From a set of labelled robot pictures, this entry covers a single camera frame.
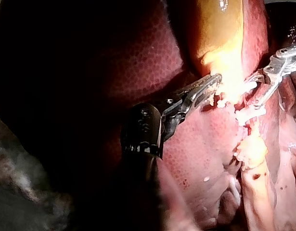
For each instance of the left arm instrument jaw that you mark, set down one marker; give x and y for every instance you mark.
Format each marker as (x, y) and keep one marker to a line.
(200, 97)
(203, 82)

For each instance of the left arm instrument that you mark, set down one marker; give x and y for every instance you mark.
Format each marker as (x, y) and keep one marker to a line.
(174, 113)

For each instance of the right arm instrument jaw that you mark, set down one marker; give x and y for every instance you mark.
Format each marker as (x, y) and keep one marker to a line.
(257, 78)
(269, 92)

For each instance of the right arm instrument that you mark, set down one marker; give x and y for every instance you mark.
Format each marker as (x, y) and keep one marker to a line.
(281, 63)

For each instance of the gallbladder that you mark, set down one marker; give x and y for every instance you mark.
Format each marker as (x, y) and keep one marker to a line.
(215, 36)

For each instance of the dark left arm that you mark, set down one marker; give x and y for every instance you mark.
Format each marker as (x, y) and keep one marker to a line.
(141, 130)

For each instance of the white clip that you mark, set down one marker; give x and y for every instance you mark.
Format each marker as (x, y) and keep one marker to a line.
(248, 115)

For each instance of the thin tube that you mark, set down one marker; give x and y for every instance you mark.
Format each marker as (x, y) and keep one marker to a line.
(254, 131)

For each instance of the dark red liver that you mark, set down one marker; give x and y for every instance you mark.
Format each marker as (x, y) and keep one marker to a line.
(198, 144)

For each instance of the pale fatty tissue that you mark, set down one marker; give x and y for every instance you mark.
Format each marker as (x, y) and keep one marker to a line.
(258, 204)
(252, 151)

